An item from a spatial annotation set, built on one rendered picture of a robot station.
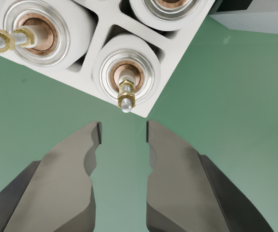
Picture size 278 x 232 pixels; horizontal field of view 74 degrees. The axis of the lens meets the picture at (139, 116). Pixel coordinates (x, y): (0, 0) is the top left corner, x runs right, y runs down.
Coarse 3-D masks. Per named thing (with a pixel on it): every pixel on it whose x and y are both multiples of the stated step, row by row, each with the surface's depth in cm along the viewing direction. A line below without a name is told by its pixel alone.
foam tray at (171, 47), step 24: (96, 0) 27; (120, 0) 28; (120, 24) 29; (144, 24) 39; (192, 24) 29; (96, 48) 30; (168, 48) 31; (72, 72) 32; (168, 72) 32; (96, 96) 34
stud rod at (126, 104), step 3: (123, 87) 21; (126, 87) 20; (129, 87) 20; (123, 90) 20; (129, 90) 20; (123, 99) 17; (126, 99) 17; (129, 99) 17; (123, 102) 17; (126, 102) 17; (129, 102) 17; (123, 105) 16; (126, 105) 16; (129, 105) 16; (123, 108) 17; (126, 108) 17; (129, 108) 17; (123, 111) 17; (126, 111) 17; (129, 111) 17
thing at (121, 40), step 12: (120, 36) 28; (132, 36) 29; (108, 48) 24; (120, 48) 24; (132, 48) 24; (144, 48) 24; (96, 60) 25; (156, 60) 25; (96, 72) 25; (156, 72) 25; (96, 84) 26; (156, 84) 26
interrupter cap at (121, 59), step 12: (108, 60) 24; (120, 60) 24; (132, 60) 24; (144, 60) 24; (108, 72) 25; (120, 72) 25; (144, 72) 25; (108, 84) 25; (144, 84) 26; (108, 96) 26; (144, 96) 26
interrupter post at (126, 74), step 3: (123, 72) 24; (126, 72) 23; (129, 72) 24; (132, 72) 24; (120, 75) 23; (123, 75) 22; (126, 75) 22; (129, 75) 22; (132, 75) 23; (120, 78) 22; (123, 78) 22; (126, 78) 22; (129, 78) 22; (132, 78) 22; (120, 81) 22; (132, 81) 23; (135, 81) 23; (135, 84) 23
